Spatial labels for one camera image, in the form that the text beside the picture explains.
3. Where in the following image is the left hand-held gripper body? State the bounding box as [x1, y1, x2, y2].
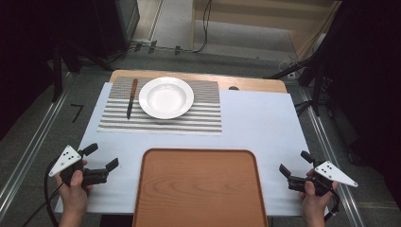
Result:
[48, 144, 110, 187]

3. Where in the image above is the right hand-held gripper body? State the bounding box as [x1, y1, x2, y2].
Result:
[287, 160, 359, 198]

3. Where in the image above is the person's right hand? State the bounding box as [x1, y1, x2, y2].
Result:
[298, 169, 339, 219]

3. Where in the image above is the person's left hand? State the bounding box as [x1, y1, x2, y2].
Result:
[54, 160, 95, 216]

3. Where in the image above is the white table cover sheet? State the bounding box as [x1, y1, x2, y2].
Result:
[54, 82, 330, 218]

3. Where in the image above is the black tripod stand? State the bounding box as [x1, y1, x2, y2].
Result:
[264, 46, 335, 117]
[50, 37, 115, 104]

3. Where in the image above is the white round plate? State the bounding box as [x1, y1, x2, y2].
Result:
[138, 76, 195, 120]

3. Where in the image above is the brown wooden tray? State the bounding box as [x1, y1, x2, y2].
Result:
[131, 148, 269, 227]

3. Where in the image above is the light wooden table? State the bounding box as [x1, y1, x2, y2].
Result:
[109, 69, 288, 95]

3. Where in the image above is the striped grey placemat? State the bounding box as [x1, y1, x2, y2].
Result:
[96, 76, 223, 136]

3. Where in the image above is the dark cabinet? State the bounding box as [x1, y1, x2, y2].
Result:
[93, 0, 142, 60]

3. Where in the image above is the light wooden platform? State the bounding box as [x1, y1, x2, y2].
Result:
[190, 0, 342, 61]

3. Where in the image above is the metal floor rail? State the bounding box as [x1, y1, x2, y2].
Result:
[0, 71, 76, 218]
[296, 86, 367, 227]

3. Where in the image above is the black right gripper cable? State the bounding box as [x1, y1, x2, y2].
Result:
[323, 188, 341, 223]

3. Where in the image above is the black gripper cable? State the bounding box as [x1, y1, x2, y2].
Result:
[323, 188, 341, 223]
[21, 157, 64, 227]

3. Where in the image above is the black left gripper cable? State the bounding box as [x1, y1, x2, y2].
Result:
[21, 157, 64, 227]

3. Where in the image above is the brown-handled table knife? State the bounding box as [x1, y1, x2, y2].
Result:
[126, 78, 139, 120]

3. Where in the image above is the black floor cable with clips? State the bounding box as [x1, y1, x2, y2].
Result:
[107, 39, 197, 62]

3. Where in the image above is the black hanging cable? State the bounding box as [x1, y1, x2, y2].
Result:
[192, 0, 213, 54]

